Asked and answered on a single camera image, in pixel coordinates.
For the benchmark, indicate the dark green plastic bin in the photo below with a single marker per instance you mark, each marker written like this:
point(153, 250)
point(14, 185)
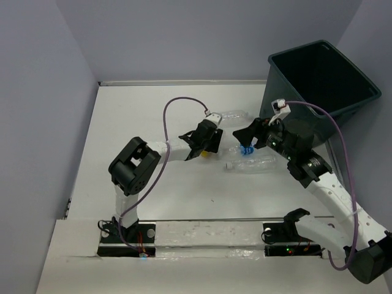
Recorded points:
point(317, 73)

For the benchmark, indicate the clear bottle white blue cap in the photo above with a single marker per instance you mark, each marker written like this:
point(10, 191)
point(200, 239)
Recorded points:
point(251, 165)

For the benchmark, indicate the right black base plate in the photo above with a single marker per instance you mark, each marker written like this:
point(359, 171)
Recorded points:
point(280, 244)

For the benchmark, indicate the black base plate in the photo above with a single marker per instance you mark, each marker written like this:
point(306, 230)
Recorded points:
point(139, 240)
point(280, 244)

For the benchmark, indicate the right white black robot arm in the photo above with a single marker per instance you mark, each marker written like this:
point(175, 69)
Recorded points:
point(364, 243)

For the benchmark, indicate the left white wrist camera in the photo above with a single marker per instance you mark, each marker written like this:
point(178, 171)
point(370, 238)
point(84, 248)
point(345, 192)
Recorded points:
point(215, 118)

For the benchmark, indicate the clear bottle blue label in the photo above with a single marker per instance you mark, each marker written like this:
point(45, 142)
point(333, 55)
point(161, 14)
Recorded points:
point(240, 150)

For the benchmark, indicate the clear crushed bottle near bin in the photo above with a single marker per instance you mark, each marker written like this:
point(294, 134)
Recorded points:
point(235, 118)

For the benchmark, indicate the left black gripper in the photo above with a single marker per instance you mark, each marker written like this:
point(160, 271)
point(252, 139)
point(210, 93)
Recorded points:
point(215, 139)

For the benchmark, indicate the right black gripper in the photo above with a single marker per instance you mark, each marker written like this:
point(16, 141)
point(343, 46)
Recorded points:
point(245, 136)

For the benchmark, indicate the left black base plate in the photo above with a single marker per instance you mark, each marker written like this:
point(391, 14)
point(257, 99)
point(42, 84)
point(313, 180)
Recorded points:
point(139, 240)

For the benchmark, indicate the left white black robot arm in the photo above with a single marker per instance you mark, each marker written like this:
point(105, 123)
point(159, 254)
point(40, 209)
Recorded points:
point(134, 166)

